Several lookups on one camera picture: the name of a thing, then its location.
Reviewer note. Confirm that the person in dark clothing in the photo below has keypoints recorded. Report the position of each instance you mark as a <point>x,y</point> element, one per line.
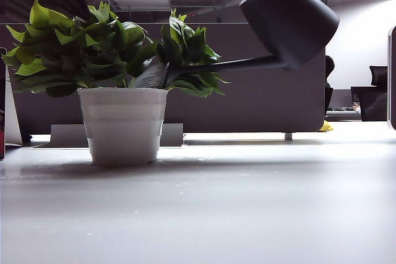
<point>328,66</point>

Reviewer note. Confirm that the grey divider bracket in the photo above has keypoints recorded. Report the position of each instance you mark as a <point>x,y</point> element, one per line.
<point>66,135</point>

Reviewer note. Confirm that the white-edged glossy side panel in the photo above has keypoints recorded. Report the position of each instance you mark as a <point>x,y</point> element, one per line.
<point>392,91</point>

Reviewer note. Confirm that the dark grey watering can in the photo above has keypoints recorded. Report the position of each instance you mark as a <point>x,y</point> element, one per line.
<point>287,19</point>

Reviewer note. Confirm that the white ribbed plant pot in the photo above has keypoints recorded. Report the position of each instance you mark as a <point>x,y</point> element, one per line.
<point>123,128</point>

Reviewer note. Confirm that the dark desk divider panel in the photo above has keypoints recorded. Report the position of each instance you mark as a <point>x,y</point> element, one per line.
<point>247,103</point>

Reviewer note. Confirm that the green leafy plant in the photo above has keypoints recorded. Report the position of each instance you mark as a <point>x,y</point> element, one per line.
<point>92,57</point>

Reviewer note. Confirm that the seated person at desk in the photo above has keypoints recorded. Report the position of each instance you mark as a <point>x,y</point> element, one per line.
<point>372,106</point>

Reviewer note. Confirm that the grey divider foot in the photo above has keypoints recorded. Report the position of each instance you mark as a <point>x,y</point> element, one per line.
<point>288,136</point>

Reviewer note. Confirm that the glossy side panel with red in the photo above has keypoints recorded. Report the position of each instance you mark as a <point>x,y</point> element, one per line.
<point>12,121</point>

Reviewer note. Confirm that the black office chair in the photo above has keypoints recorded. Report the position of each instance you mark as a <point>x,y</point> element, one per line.
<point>378,75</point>

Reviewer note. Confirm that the small yellow object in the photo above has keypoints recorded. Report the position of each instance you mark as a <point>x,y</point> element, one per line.
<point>327,126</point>

